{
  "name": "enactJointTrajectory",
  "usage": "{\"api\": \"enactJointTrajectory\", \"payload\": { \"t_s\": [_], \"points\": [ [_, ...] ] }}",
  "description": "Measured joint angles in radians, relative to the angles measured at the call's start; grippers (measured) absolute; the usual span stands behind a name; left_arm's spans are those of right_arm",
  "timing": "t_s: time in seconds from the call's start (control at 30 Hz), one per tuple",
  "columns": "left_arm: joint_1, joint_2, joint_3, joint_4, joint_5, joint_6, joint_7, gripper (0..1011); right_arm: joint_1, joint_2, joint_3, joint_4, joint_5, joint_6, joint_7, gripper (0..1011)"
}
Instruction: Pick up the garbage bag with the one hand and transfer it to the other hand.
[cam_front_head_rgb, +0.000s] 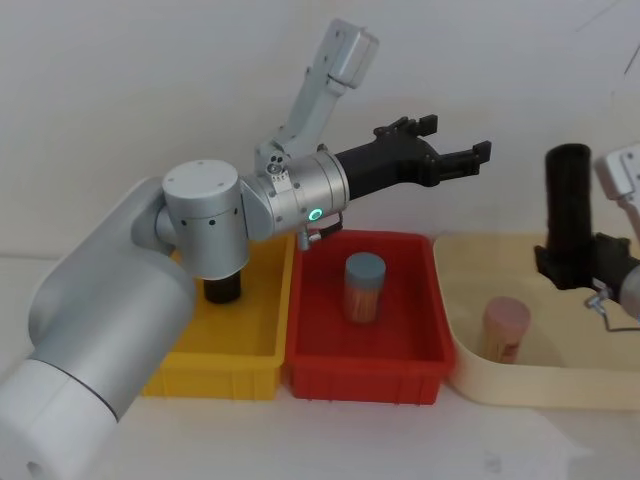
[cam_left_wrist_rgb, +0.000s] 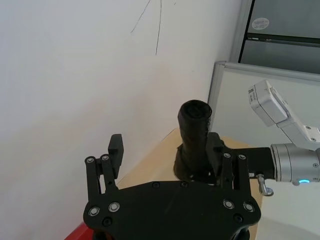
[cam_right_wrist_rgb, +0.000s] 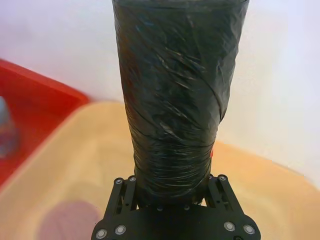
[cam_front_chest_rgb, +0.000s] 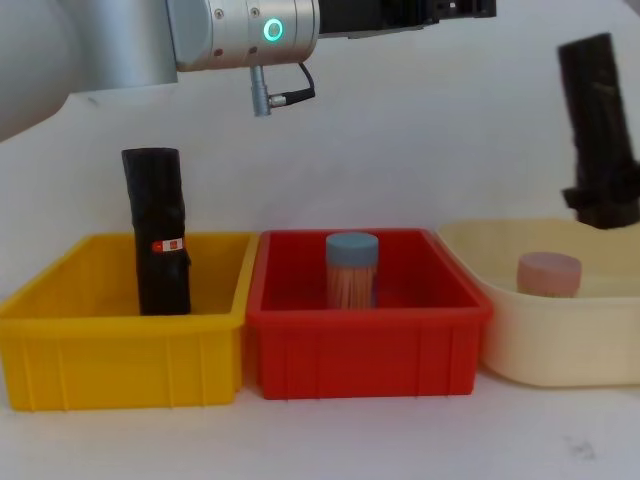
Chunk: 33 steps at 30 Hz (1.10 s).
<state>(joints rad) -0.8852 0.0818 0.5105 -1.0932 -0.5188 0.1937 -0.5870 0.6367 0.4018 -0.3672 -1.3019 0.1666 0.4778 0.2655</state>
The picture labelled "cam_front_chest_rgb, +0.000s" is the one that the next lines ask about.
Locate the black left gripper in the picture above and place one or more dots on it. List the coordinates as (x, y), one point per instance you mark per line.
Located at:
(380, 15)

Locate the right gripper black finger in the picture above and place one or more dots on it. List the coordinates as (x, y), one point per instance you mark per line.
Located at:
(610, 215)

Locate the black garbage bag roll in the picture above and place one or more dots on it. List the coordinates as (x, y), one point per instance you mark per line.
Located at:
(597, 115)

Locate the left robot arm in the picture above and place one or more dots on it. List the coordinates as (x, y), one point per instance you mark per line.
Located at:
(225, 35)

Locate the toothpick jar, pink lid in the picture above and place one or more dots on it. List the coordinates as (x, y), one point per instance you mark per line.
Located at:
(549, 275)

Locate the cream plastic basin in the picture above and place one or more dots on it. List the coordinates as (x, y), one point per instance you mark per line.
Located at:
(560, 345)

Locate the toothpick jar, blue lid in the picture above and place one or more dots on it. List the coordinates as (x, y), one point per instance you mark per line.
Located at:
(351, 270)

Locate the red plastic bin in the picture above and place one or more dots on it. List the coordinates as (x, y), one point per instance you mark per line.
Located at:
(360, 350)

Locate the yellow plastic bin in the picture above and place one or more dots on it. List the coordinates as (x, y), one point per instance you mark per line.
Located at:
(120, 350)

